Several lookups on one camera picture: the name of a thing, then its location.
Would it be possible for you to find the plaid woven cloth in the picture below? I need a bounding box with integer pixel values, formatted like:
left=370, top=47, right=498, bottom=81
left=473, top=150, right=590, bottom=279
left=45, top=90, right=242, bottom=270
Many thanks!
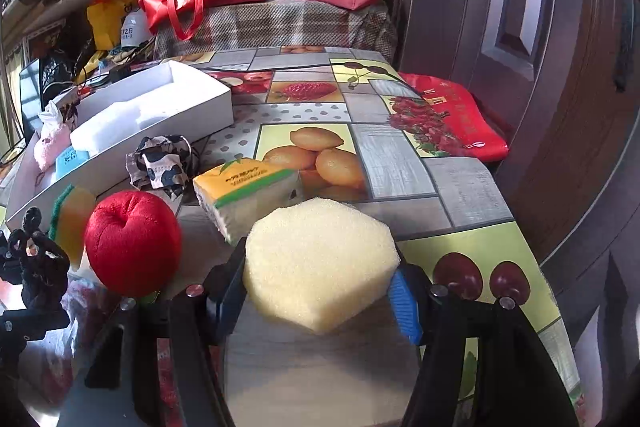
left=152, top=0, right=398, bottom=62

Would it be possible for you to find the red printed flat bag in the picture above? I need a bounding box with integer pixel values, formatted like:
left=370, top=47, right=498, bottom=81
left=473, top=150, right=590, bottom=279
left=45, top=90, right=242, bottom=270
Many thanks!
left=400, top=72, right=510, bottom=164

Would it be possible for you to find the red plush apple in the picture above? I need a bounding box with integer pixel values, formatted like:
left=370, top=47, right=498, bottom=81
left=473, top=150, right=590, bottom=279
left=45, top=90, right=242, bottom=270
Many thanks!
left=84, top=190, right=182, bottom=299

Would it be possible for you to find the yellow bag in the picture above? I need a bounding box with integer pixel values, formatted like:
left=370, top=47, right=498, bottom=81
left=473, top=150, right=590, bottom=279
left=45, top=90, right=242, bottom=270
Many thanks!
left=86, top=0, right=141, bottom=50

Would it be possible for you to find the yellow green tissue pack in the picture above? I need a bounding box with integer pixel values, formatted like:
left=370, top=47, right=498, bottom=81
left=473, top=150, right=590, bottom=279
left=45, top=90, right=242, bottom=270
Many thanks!
left=192, top=157, right=301, bottom=244

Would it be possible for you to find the white cardboard box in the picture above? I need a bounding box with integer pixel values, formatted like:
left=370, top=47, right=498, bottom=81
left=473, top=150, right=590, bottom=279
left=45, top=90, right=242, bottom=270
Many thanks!
left=5, top=59, right=233, bottom=220

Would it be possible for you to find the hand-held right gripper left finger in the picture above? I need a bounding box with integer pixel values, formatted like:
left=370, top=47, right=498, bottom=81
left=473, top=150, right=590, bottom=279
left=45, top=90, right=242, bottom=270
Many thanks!
left=85, top=239, right=248, bottom=427

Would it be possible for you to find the light blue packet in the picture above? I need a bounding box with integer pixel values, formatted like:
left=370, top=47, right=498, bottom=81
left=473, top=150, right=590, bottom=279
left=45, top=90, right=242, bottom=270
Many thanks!
left=55, top=147, right=91, bottom=180

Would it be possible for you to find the pale yellow foam sponge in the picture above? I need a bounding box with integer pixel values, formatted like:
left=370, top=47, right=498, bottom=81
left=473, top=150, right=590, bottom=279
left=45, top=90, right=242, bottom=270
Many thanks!
left=242, top=197, right=402, bottom=334

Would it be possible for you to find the white foam block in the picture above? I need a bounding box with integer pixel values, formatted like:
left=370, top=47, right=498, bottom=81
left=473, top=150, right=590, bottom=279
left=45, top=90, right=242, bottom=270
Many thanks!
left=70, top=99, right=176, bottom=155

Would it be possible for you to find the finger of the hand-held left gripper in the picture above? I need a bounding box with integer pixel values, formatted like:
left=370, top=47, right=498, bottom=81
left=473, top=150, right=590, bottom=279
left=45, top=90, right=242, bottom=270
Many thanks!
left=7, top=206, right=70, bottom=314

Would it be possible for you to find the dark screen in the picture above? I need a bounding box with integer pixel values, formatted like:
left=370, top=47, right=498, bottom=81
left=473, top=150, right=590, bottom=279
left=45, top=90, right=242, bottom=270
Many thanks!
left=19, top=57, right=43, bottom=130

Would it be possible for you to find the clear plastic bag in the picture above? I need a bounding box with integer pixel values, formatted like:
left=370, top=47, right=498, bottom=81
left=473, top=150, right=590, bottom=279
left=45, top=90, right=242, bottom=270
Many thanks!
left=60, top=267, right=131, bottom=408

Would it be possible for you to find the pink plush toy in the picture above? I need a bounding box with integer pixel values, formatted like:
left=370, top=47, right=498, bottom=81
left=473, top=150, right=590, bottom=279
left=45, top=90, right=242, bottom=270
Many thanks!
left=34, top=99, right=72, bottom=172

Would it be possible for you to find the fruit print tablecloth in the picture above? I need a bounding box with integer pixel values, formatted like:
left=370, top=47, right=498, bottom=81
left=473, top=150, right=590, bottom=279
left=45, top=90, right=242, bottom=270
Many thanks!
left=0, top=46, right=583, bottom=427

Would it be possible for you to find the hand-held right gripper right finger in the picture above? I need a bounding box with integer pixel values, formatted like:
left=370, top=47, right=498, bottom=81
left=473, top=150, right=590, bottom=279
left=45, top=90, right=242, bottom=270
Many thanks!
left=387, top=247, right=581, bottom=427

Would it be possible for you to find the yellow green scrub sponge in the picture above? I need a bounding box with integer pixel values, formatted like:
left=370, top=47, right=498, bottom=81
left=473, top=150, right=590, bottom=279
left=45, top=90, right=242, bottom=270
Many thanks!
left=48, top=184, right=97, bottom=270

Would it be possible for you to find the grey panelled metal door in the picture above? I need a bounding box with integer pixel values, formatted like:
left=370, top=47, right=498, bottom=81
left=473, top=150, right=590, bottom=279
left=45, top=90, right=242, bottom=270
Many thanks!
left=537, top=197, right=640, bottom=408
left=385, top=0, right=558, bottom=118

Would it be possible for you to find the brown wood grain door post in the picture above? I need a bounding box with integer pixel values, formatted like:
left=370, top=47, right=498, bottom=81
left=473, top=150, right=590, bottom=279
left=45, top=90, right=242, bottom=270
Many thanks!
left=492, top=0, right=640, bottom=268

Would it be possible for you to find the black white patterned cloth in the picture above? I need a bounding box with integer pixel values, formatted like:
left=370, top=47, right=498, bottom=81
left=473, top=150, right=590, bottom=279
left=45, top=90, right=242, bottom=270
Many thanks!
left=125, top=134, right=201, bottom=198

